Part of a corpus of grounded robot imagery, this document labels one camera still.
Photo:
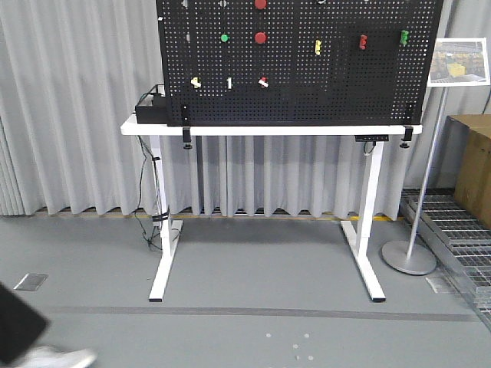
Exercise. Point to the framed picture sign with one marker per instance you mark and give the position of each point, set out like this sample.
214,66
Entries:
459,62

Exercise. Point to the lower red round push button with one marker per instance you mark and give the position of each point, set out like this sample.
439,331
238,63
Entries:
260,37

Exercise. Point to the upper red round push button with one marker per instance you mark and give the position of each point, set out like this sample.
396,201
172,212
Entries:
260,4

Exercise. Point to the black table clamp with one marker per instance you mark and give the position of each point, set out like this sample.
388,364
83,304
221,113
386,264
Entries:
187,139
407,117

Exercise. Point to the white standing desk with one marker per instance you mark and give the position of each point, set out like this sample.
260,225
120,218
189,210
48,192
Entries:
357,238

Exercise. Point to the metal floor grating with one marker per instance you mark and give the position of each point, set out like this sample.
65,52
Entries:
462,245

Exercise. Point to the yellow rotary selector switch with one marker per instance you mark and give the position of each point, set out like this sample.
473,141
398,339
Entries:
195,81

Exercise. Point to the brown cardboard box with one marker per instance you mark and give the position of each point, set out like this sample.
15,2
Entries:
473,182

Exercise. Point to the silver sign stand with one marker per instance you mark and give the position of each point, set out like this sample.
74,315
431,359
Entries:
409,257

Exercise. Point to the red round push button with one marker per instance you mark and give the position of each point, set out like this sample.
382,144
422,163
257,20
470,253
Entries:
260,37
260,4

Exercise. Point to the left black table clamp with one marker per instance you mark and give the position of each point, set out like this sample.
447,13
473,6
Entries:
187,139

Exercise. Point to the right black table clamp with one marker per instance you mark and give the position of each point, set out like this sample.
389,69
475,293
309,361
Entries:
407,117

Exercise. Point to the white sneaker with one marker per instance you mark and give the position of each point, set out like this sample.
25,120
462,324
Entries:
50,357

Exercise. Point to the black desk height controller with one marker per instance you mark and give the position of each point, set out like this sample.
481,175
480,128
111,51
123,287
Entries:
372,138

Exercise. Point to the red rotary selector switch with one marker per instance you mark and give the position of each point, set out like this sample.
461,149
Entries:
264,82

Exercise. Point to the grey floor outlet plate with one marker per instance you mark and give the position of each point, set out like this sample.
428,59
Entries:
31,282

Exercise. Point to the black trouser leg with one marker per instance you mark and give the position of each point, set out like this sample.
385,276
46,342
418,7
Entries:
21,326

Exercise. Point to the green toggle switch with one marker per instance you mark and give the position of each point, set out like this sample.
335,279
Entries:
404,36

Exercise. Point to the black perforated pegboard panel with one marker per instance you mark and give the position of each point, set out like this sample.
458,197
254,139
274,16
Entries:
343,86

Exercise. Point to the red toggle switch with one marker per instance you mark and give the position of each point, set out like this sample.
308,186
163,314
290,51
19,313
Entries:
363,42

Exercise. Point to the black open tray box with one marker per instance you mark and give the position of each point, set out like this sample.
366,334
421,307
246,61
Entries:
153,107

